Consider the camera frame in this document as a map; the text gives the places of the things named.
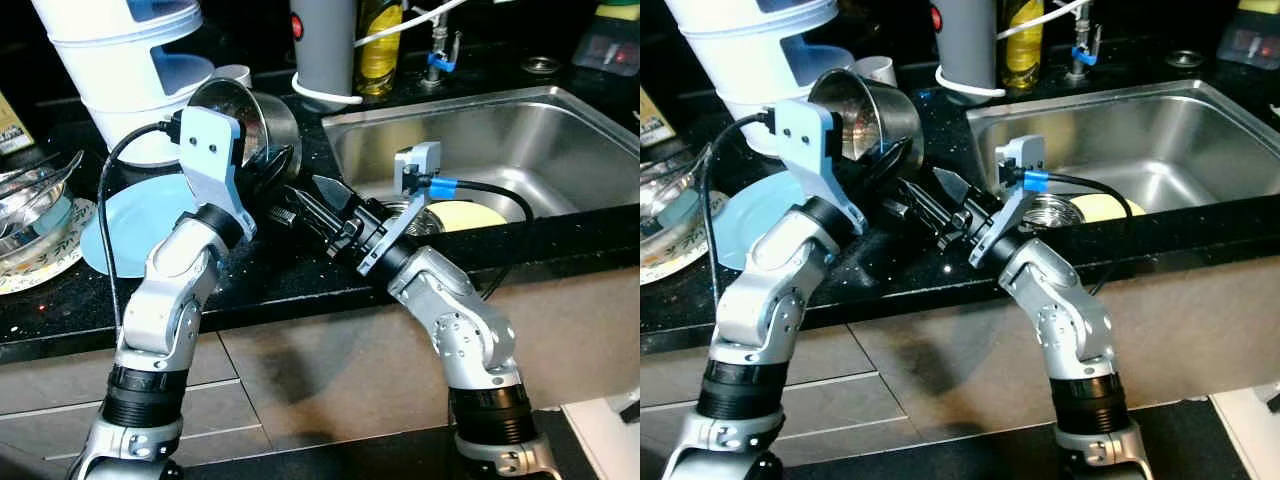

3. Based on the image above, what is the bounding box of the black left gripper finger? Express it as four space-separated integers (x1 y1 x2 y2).
267 145 303 192
884 134 918 183

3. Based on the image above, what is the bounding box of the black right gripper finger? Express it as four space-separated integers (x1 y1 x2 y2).
931 166 971 204
312 175 353 212
268 190 322 229
892 179 947 220

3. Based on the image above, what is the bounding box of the stainless steel bowl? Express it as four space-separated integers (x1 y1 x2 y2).
807 67 925 167
188 77 303 173

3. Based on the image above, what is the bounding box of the light blue plate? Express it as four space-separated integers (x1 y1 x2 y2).
714 167 813 272
80 174 203 277

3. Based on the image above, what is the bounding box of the clear glass bowl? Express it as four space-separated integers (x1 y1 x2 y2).
0 150 87 271
640 144 713 267

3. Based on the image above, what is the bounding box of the brown cabinet front panel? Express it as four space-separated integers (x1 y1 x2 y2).
848 262 1280 446
215 262 641 453

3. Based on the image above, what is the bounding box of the grey electric kettle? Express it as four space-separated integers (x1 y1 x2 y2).
289 0 364 107
934 0 1007 102

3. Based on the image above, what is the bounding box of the yellow dish soap bottle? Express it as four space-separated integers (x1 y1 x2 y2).
357 0 405 99
999 0 1045 92

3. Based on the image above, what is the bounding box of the metal faucet with blue clip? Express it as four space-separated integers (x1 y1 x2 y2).
1064 24 1103 80
424 28 463 83

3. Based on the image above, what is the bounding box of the stainless steel sink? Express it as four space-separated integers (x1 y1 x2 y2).
321 85 641 229
964 79 1280 228

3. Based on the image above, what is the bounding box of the white fruit patterned plate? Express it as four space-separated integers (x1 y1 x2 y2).
640 190 728 287
0 195 97 297

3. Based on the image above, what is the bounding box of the yellow package box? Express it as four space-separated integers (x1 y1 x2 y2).
640 87 672 150
0 90 37 157

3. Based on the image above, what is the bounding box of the grey cabinet drawer front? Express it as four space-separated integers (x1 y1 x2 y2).
0 333 273 467
640 322 906 463

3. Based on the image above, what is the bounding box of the clear sponge container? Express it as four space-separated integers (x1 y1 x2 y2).
1214 0 1280 72
571 0 641 78

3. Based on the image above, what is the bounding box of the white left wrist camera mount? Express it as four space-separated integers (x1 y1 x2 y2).
178 105 257 241
772 97 869 237

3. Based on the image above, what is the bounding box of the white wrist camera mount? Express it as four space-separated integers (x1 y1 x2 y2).
772 97 869 237
178 105 257 241
357 141 444 277
967 132 1047 270

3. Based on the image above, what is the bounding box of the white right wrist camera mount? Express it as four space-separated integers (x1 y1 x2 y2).
357 141 444 277
967 132 1047 270

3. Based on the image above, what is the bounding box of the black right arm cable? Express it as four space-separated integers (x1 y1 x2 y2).
1044 170 1143 297
428 178 537 301

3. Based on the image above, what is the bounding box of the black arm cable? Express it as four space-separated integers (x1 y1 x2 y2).
696 110 777 313
1044 170 1143 297
428 178 537 301
96 118 183 333

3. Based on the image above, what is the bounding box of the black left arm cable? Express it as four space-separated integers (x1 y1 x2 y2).
96 118 183 333
696 110 777 313

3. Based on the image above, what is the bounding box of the white faucet hose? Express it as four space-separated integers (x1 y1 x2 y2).
995 0 1093 42
355 0 471 48

